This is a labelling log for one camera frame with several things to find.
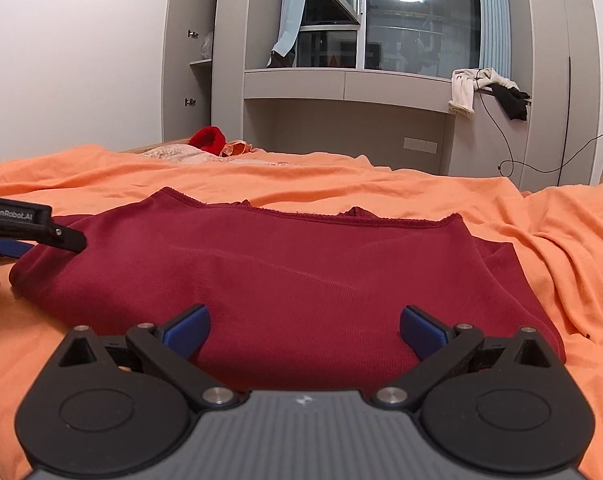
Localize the pink patterned pillow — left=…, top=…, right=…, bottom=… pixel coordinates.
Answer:
left=140, top=142, right=263, bottom=166

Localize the grey window-sill drawer unit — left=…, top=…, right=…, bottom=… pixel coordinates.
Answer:
left=242, top=67, right=455, bottom=116

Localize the red plush item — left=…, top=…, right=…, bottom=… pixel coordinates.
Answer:
left=188, top=126, right=228, bottom=156

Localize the orange duvet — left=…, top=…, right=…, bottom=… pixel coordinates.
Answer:
left=0, top=144, right=603, bottom=480

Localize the tall grey closed wardrobe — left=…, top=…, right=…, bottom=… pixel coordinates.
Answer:
left=503, top=0, right=603, bottom=194

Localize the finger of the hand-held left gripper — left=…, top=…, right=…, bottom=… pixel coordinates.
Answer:
left=0, top=238, right=36, bottom=259
left=0, top=225, right=88, bottom=256

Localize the white cloth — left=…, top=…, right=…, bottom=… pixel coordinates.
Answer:
left=447, top=67, right=520, bottom=121

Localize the black cloth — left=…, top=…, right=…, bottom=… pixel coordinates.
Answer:
left=490, top=83, right=531, bottom=122

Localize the white wall socket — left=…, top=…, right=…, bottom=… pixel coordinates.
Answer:
left=403, top=136, right=439, bottom=155

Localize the grey wardrobe with shelves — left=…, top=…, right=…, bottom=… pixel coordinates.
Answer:
left=186, top=0, right=248, bottom=147

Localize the dark red sweater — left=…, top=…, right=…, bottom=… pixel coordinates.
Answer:
left=9, top=186, right=567, bottom=393

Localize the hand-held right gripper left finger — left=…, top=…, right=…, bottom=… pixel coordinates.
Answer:
left=56, top=303, right=236, bottom=409

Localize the large window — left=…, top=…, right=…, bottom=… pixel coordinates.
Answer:
left=296, top=0, right=482, bottom=77

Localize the light blue curtain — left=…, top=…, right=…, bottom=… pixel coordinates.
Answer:
left=476, top=0, right=513, bottom=79
left=267, top=0, right=313, bottom=67

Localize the small orange cloth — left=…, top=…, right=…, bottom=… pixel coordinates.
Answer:
left=220, top=139, right=257, bottom=158

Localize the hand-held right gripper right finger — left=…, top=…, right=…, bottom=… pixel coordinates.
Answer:
left=373, top=304, right=558, bottom=408

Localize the grey wardrobe door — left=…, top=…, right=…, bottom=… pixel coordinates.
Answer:
left=161, top=0, right=220, bottom=144

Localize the black cable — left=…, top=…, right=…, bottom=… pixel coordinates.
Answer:
left=473, top=71, right=603, bottom=177

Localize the dark item on window sill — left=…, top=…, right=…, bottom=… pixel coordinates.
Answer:
left=266, top=49, right=297, bottom=69

